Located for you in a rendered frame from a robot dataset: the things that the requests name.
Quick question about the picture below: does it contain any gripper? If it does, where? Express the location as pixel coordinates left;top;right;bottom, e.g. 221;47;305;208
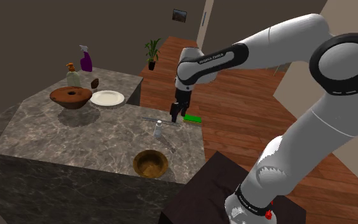
169;88;192;123

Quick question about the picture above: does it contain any green sponge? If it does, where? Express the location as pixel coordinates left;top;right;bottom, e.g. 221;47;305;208
182;113;203;124

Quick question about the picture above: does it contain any grey long knife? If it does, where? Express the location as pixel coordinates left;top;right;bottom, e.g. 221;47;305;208
141;116;181;127

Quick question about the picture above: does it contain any white salt shaker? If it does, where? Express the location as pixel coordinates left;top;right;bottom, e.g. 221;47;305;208
153;120;163;139

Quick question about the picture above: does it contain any golden brown bowl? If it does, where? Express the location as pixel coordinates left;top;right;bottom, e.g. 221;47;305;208
132;150;169;179

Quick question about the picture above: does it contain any potted green plant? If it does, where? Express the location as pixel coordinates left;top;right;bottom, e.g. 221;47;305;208
144;38;162;71

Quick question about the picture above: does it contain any white plate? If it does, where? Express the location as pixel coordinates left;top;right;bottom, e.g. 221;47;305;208
90;90;125;107

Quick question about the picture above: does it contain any dark robot stand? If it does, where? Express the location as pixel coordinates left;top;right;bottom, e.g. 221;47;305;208
158;150;307;224

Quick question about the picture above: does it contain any pale door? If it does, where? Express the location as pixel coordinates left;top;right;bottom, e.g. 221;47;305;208
196;0;214;50

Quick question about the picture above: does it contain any purple spray bottle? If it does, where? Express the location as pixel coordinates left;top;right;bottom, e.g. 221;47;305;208
79;45;93;73

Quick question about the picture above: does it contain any brown wide vase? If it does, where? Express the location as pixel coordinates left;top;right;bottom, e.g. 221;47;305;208
49;86;93;110

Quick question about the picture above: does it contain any green soap dispenser bottle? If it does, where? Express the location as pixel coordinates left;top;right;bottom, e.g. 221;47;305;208
65;62;81;88

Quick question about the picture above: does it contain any dark wall picture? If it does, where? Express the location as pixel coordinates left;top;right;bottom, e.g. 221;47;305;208
172;8;188;24

